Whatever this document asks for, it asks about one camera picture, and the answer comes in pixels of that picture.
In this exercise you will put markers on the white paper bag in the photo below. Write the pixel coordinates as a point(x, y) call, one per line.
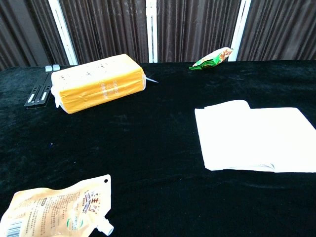
point(249, 138)

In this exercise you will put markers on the black velvet tablecloth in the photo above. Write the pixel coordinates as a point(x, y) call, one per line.
point(153, 153)

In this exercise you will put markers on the orange tissue pack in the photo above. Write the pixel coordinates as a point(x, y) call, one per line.
point(98, 82)

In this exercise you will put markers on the green snack packet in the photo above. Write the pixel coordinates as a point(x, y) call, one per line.
point(212, 60)

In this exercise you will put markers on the dark brown pleated curtain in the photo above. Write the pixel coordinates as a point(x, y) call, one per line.
point(192, 27)

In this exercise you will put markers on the black folding phone stand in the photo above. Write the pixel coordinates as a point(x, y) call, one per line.
point(38, 92)

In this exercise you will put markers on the beige spouted drink pouch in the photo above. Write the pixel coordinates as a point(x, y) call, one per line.
point(54, 212)

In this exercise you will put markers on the white frame post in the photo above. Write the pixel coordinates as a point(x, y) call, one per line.
point(64, 32)
point(239, 30)
point(151, 30)

